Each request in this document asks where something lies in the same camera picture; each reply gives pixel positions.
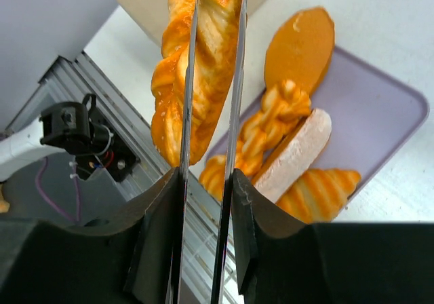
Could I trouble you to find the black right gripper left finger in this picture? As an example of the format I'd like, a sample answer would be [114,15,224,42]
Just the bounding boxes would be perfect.
[1,168,182,303]

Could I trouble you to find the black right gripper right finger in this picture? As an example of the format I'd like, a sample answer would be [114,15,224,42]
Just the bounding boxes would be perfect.
[232,170,433,303]

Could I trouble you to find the metal serving tongs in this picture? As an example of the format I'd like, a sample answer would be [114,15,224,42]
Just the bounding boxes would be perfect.
[170,0,248,303]

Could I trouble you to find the long twisted braided bread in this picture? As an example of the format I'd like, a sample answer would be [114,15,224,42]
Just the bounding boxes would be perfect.
[151,0,241,166]

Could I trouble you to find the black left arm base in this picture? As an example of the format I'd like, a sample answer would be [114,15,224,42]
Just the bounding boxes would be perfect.
[74,121,140,183]

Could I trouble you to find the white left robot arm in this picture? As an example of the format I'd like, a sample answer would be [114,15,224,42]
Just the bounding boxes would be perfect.
[1,94,115,183]

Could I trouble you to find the white sugared bread slice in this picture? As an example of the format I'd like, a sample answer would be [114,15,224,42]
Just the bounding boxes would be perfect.
[252,109,332,203]

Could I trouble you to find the oval orange flat bread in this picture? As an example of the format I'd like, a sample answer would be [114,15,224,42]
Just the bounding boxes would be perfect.
[264,6,335,95]

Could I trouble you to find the small striped croissant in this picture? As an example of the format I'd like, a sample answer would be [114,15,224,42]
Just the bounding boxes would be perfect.
[276,169,361,223]

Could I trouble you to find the lavender plastic tray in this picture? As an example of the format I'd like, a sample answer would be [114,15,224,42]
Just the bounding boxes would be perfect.
[203,44,431,213]

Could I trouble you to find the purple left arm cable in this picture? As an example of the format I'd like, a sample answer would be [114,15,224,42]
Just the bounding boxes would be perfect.
[35,156,82,224]

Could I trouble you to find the aluminium frame rail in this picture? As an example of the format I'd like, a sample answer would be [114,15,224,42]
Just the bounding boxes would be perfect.
[6,54,220,303]

